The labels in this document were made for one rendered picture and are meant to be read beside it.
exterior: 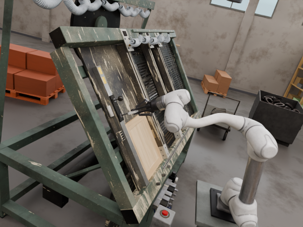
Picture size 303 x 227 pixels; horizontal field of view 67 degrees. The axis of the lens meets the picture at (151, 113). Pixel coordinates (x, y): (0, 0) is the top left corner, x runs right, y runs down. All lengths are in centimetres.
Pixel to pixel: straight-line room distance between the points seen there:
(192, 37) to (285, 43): 316
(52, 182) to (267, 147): 151
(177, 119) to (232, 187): 88
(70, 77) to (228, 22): 787
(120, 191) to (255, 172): 87
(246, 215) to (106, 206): 97
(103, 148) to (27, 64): 410
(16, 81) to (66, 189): 347
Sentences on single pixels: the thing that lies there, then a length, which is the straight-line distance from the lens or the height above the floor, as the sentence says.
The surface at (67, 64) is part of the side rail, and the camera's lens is 145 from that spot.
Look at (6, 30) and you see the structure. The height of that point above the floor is 178.
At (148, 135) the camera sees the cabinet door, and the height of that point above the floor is 112.
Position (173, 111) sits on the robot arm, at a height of 161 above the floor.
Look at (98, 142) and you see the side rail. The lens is 148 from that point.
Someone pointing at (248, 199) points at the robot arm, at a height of 109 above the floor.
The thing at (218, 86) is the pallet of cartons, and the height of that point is 32.
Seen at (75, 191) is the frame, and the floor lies 79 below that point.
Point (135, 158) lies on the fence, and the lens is 172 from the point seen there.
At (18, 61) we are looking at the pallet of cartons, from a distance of 548.
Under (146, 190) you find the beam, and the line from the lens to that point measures 178.
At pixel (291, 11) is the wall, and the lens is 936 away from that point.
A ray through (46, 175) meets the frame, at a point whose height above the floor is 79.
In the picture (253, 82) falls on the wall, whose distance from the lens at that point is 938.
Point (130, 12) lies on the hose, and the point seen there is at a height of 202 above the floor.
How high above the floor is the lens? 210
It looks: 24 degrees down
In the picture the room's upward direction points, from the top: 13 degrees clockwise
